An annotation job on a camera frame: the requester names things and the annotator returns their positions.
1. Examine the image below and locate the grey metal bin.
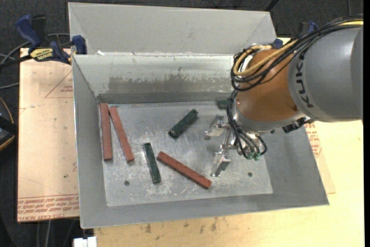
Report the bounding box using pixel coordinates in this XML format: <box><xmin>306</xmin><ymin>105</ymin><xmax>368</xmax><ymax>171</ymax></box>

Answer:
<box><xmin>68</xmin><ymin>2</ymin><xmax>330</xmax><ymax>229</ymax></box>

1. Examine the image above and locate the brown cardboard board, red print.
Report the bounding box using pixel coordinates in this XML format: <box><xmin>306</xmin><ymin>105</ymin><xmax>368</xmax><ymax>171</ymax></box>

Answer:
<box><xmin>17</xmin><ymin>47</ymin><xmax>336</xmax><ymax>223</ymax></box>

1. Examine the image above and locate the dark green flat block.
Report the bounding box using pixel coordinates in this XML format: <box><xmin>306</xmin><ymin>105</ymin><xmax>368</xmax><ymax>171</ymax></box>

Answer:
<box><xmin>143</xmin><ymin>142</ymin><xmax>162</xmax><ymax>185</ymax></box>
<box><xmin>168</xmin><ymin>108</ymin><xmax>199</xmax><ymax>139</ymax></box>

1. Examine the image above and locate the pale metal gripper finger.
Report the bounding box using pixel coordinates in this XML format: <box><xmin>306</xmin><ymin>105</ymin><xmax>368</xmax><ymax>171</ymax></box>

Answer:
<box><xmin>210</xmin><ymin>145</ymin><xmax>232</xmax><ymax>178</ymax></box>
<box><xmin>204</xmin><ymin>115</ymin><xmax>231</xmax><ymax>141</ymax></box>

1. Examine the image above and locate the black cylinder on white bracket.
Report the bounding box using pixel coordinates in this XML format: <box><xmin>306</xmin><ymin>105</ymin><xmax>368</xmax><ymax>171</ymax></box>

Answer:
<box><xmin>282</xmin><ymin>117</ymin><xmax>308</xmax><ymax>134</ymax></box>

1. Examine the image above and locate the red-brown flat block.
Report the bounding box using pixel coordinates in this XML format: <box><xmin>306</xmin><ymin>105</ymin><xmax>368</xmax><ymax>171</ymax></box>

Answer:
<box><xmin>99</xmin><ymin>102</ymin><xmax>113</xmax><ymax>161</ymax></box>
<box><xmin>156</xmin><ymin>151</ymin><xmax>213</xmax><ymax>190</ymax></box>
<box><xmin>108</xmin><ymin>106</ymin><xmax>135</xmax><ymax>163</ymax></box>

